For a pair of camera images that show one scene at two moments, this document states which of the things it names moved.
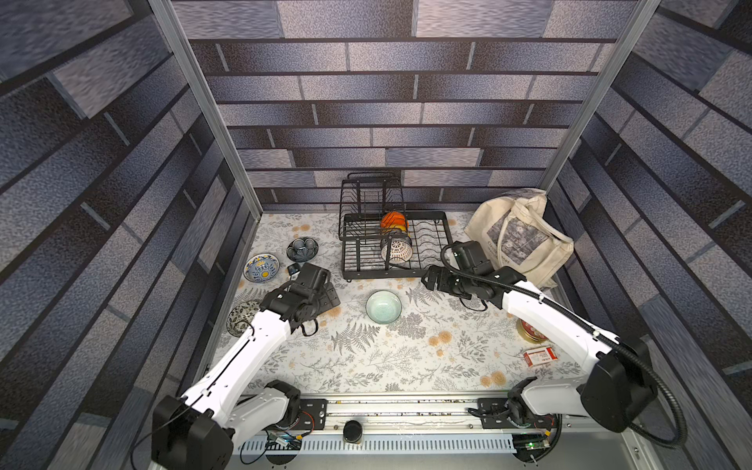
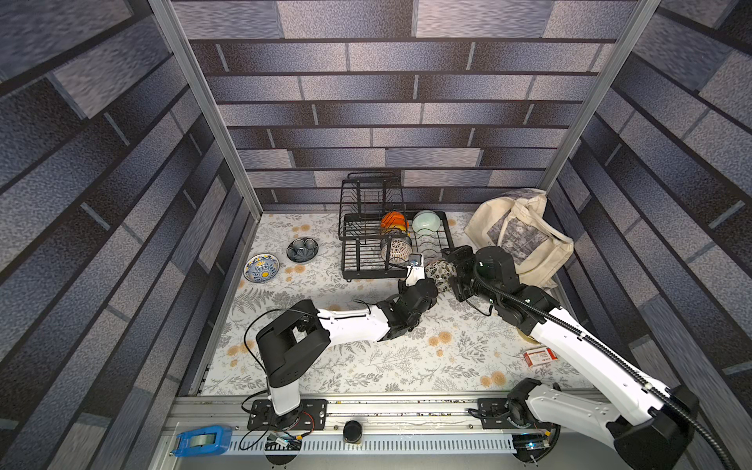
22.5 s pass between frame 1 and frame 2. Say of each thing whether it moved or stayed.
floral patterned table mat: stayed
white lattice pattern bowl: stayed
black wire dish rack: stayed
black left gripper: moved
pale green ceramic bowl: moved
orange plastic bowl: stayed
